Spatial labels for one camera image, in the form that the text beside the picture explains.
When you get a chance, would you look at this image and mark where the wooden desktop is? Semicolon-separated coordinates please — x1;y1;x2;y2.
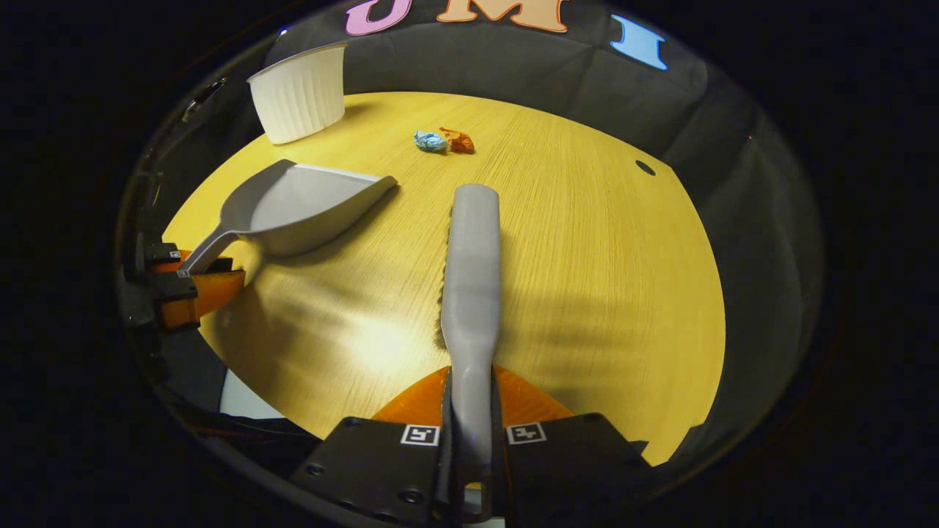
163;92;727;466

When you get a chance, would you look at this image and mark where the grey plastic dustpan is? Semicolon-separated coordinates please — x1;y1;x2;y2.
176;159;399;278

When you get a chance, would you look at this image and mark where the orange paper trash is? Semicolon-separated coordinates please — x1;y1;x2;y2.
439;127;475;155

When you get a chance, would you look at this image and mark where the small grey broom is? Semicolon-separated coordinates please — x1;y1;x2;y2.
434;183;504;525

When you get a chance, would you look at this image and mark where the white ribbed garbage bin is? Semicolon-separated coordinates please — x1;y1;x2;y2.
247;42;349;145

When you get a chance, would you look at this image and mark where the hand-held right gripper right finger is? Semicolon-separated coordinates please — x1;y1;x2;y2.
492;367;654;518

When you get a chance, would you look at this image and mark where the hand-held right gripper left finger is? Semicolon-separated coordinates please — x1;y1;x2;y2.
290;367;450;525

